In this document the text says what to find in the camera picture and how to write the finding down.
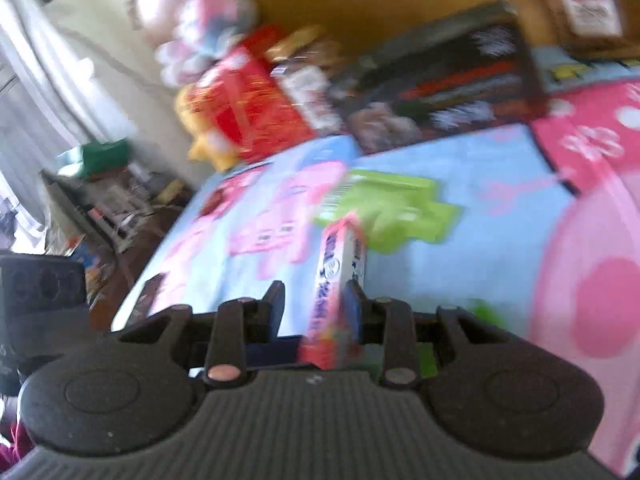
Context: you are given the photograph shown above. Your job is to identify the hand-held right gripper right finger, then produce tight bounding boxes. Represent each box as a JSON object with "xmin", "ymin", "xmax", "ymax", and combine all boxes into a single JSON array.
[{"xmin": 344, "ymin": 281, "xmax": 521, "ymax": 388}]

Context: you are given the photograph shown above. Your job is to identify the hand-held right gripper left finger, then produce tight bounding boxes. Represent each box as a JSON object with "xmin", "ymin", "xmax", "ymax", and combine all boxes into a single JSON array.
[{"xmin": 115, "ymin": 281, "xmax": 286, "ymax": 387}]

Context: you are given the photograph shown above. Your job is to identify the pink long snack box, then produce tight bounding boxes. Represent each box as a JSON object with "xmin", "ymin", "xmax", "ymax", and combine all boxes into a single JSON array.
[{"xmin": 297, "ymin": 212, "xmax": 371, "ymax": 371}]

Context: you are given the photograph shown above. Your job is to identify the green cracker packet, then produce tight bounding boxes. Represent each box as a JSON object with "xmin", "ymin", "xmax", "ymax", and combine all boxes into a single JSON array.
[{"xmin": 312, "ymin": 170, "xmax": 463, "ymax": 256}]

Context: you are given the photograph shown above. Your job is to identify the black printed storage box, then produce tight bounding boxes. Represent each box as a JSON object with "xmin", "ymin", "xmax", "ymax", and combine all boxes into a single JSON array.
[{"xmin": 327, "ymin": 0, "xmax": 548, "ymax": 153}]

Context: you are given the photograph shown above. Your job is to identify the magenta cloth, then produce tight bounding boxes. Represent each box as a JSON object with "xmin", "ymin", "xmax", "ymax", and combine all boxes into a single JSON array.
[{"xmin": 0, "ymin": 417, "xmax": 33, "ymax": 471}]

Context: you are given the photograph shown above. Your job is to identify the green bag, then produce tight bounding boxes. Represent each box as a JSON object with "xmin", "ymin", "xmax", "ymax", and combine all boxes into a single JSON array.
[{"xmin": 55, "ymin": 139, "xmax": 132, "ymax": 178}]

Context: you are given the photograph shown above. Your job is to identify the yellow duck plush toy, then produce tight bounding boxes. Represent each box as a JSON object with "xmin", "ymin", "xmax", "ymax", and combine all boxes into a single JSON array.
[{"xmin": 175, "ymin": 85, "xmax": 246, "ymax": 171}]

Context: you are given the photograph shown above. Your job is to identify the printed cartoon pig blanket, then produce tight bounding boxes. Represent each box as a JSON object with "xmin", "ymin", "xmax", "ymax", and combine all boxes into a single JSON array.
[{"xmin": 110, "ymin": 45, "xmax": 640, "ymax": 480}]

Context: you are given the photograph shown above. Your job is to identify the red gift bag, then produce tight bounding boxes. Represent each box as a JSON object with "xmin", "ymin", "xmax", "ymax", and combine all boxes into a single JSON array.
[{"xmin": 192, "ymin": 25, "xmax": 318, "ymax": 163}]

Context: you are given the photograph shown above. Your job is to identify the white curtain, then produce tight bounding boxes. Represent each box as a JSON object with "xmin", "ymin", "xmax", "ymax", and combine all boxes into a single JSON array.
[{"xmin": 0, "ymin": 0, "xmax": 133, "ymax": 246}]

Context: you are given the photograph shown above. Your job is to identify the gold-lid mixed nut jar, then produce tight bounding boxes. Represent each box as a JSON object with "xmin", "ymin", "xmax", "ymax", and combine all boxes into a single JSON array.
[{"xmin": 265, "ymin": 25, "xmax": 346, "ymax": 133}]

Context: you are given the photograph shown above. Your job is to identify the pink and blue plush toy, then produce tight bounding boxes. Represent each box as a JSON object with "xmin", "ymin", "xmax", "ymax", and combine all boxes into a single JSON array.
[{"xmin": 135, "ymin": 0, "xmax": 261, "ymax": 86}]

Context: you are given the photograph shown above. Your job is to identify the gold-lid pecan jar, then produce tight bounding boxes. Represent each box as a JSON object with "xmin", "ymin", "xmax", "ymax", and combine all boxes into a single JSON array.
[{"xmin": 530, "ymin": 0, "xmax": 626, "ymax": 46}]

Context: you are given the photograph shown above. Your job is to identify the brown seat cushion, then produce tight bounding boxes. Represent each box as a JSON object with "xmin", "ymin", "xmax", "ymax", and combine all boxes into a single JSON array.
[{"xmin": 520, "ymin": 0, "xmax": 640, "ymax": 63}]

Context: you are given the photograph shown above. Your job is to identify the wood-pattern wall sheet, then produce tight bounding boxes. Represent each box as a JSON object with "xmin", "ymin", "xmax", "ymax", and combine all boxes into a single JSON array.
[{"xmin": 225, "ymin": 0, "xmax": 566, "ymax": 61}]

